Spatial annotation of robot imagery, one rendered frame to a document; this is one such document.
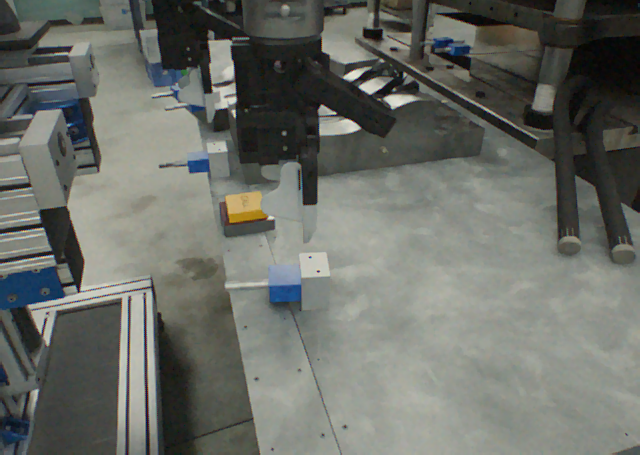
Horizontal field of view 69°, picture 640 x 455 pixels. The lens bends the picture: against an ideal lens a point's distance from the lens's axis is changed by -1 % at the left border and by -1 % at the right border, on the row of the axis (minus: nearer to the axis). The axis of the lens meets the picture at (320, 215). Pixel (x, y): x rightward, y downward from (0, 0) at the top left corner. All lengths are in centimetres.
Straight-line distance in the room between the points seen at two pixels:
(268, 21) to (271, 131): 10
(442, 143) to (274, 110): 59
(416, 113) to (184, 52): 44
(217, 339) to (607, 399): 134
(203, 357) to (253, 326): 108
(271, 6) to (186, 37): 42
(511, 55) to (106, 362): 154
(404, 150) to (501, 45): 80
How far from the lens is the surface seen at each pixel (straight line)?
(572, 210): 82
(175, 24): 87
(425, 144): 99
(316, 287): 58
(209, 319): 179
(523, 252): 77
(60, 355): 153
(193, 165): 93
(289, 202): 49
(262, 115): 46
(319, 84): 46
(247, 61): 48
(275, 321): 60
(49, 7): 826
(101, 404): 136
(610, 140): 142
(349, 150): 92
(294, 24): 44
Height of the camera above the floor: 121
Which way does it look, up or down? 31 degrees down
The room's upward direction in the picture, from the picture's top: straight up
